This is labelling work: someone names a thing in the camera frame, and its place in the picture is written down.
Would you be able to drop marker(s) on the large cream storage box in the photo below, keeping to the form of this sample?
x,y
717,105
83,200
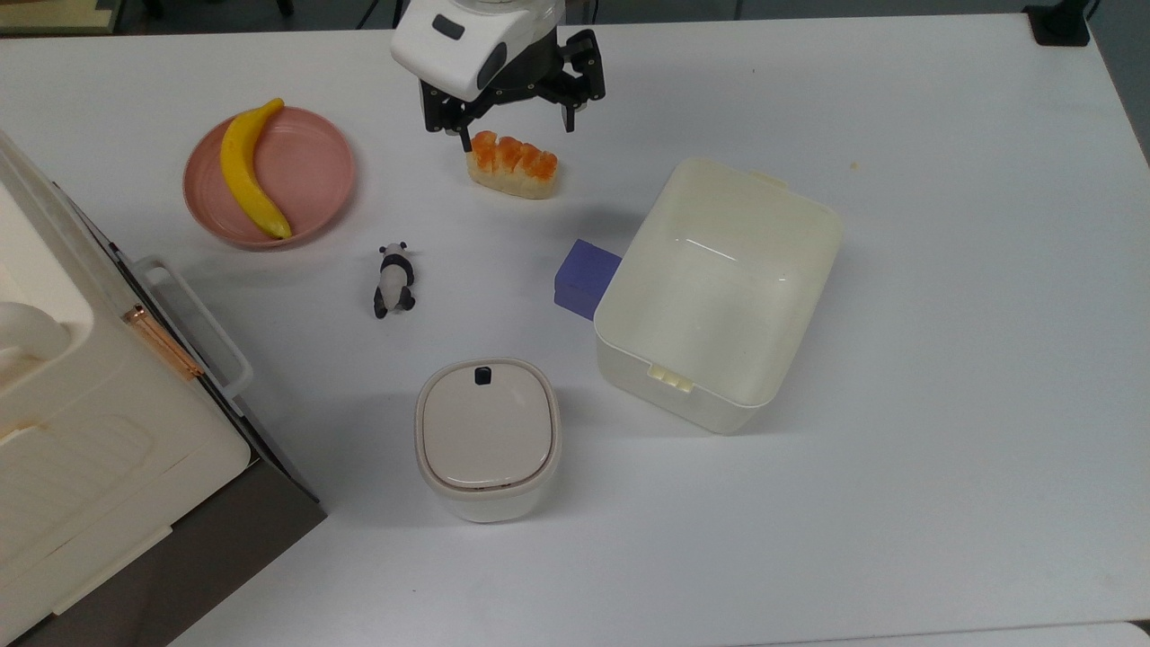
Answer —
x,y
90,431

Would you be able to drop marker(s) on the black clamp block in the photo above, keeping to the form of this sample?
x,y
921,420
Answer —
x,y
1060,22

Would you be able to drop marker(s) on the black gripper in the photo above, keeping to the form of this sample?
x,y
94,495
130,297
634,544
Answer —
x,y
539,67

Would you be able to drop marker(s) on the white lidded square container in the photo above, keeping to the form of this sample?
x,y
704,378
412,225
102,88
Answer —
x,y
485,436

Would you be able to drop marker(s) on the small panda figurine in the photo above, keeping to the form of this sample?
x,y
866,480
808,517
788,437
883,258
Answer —
x,y
393,279

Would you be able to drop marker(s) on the pink round plate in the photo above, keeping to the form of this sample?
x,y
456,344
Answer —
x,y
305,171

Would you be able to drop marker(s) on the copper latch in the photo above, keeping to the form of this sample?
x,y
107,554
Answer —
x,y
162,341

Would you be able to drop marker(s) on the orange topped toy bread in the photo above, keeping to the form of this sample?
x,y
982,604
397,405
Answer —
x,y
512,166

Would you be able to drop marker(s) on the purple foam cube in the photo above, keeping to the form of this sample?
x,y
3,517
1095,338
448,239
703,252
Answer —
x,y
584,274

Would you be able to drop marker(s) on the yellow wooden furniture edge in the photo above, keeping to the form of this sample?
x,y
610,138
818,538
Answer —
x,y
54,13

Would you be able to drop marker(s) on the yellow toy banana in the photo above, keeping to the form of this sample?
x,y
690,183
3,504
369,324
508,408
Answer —
x,y
241,175

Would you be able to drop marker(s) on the cream plastic open box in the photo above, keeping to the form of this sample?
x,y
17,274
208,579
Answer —
x,y
719,296

